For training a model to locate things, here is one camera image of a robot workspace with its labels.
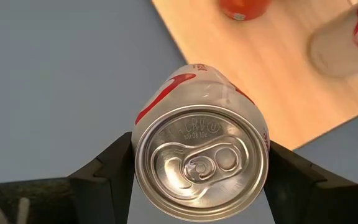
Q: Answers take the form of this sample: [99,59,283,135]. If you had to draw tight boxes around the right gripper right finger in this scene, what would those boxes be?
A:
[264,141,326,224]

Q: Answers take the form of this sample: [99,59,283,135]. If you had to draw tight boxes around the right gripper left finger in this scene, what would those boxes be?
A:
[67,132,135,224]

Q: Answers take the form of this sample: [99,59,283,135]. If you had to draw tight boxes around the silver Diet Coke can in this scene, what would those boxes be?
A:
[131,63,270,222]
[309,0,358,78]

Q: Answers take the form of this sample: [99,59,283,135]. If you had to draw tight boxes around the red Fanta soda can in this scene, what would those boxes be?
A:
[218,0,273,22]

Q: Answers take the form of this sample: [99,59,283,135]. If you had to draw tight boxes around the grey-blue table mat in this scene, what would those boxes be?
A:
[0,0,358,224]

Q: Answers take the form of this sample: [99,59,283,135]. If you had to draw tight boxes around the wooden shelf with black frame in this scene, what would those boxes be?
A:
[151,0,358,151]

